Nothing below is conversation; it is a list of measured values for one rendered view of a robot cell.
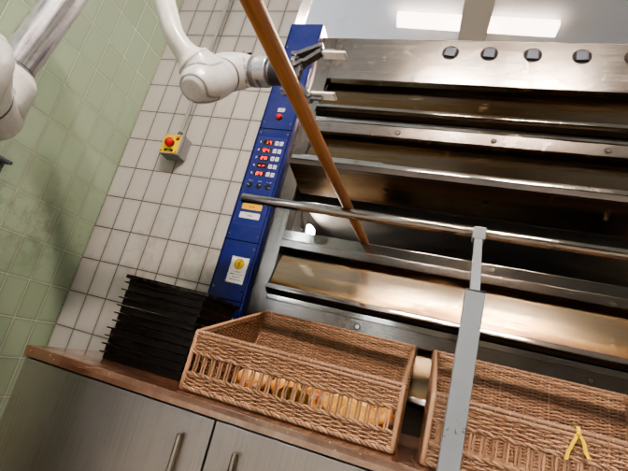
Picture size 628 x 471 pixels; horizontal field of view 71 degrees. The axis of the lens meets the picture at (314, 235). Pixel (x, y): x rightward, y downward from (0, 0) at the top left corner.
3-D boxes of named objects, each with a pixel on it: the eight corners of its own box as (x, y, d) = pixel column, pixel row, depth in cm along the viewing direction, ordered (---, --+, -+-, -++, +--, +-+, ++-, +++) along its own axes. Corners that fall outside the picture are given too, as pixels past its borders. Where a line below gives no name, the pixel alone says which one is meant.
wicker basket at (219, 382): (244, 385, 155) (264, 309, 162) (403, 433, 139) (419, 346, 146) (173, 388, 110) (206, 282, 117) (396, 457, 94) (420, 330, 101)
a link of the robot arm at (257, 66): (255, 93, 134) (273, 94, 132) (244, 74, 125) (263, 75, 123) (264, 68, 136) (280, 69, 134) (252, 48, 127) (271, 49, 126)
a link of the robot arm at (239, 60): (263, 86, 138) (243, 96, 127) (220, 83, 142) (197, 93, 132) (260, 49, 132) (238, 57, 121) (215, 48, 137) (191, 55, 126)
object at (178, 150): (166, 160, 199) (173, 140, 201) (185, 162, 196) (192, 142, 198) (157, 151, 192) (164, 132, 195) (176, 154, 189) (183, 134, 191)
